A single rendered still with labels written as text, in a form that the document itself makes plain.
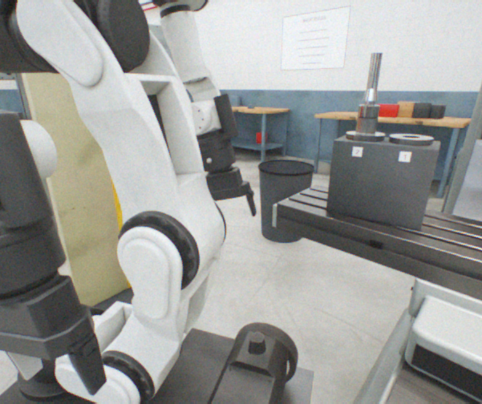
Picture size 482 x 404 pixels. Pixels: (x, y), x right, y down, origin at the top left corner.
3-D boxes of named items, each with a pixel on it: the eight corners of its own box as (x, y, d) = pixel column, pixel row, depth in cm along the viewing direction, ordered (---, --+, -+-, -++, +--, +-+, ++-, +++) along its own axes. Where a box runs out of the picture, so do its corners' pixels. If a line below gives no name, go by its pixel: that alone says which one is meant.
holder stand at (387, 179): (420, 231, 69) (440, 143, 62) (325, 211, 80) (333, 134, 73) (423, 213, 79) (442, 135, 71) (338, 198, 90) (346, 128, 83)
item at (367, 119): (379, 133, 73) (383, 110, 71) (361, 134, 72) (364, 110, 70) (369, 131, 77) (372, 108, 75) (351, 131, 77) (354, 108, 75)
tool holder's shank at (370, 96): (379, 105, 71) (387, 52, 67) (366, 105, 71) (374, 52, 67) (371, 104, 74) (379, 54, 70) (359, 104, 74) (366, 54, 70)
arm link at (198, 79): (189, 135, 69) (171, 73, 65) (205, 128, 77) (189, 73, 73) (215, 128, 67) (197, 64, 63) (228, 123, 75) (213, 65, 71)
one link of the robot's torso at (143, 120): (131, 305, 51) (-11, 10, 40) (183, 253, 67) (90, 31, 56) (208, 296, 45) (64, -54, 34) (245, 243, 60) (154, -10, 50)
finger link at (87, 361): (83, 400, 32) (65, 352, 31) (106, 375, 35) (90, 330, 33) (95, 403, 32) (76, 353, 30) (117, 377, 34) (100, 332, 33)
